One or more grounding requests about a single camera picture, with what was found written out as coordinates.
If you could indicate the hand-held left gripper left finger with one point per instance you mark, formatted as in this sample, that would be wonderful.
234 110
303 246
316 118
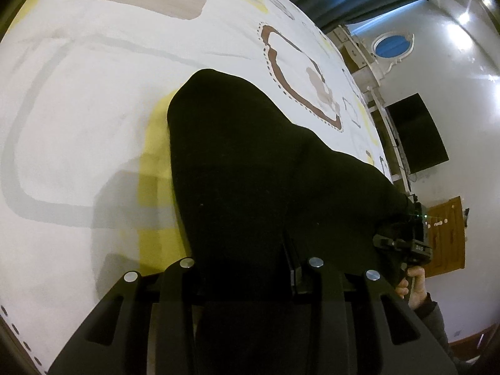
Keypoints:
175 300

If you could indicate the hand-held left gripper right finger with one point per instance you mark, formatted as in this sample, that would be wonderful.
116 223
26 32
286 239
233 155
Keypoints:
293 273

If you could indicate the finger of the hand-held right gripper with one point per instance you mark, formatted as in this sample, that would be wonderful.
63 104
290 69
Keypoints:
386 243

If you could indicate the black pants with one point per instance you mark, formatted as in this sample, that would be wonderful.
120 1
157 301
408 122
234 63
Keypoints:
250 172

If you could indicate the person's right forearm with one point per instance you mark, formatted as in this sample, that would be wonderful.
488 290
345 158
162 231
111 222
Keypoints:
433 328

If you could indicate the person's right hand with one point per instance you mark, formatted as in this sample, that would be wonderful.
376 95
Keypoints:
416 287

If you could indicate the wooden door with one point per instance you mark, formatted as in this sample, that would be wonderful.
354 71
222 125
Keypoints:
445 238

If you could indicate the black television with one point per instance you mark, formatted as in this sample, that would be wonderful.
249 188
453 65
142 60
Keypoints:
418 132

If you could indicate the white tv cabinet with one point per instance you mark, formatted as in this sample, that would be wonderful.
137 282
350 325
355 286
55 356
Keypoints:
375 74

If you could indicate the patterned white yellow bedsheet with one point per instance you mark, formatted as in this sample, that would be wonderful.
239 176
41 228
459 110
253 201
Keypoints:
86 132

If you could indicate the round blue window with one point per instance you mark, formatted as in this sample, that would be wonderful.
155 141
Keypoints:
392 45

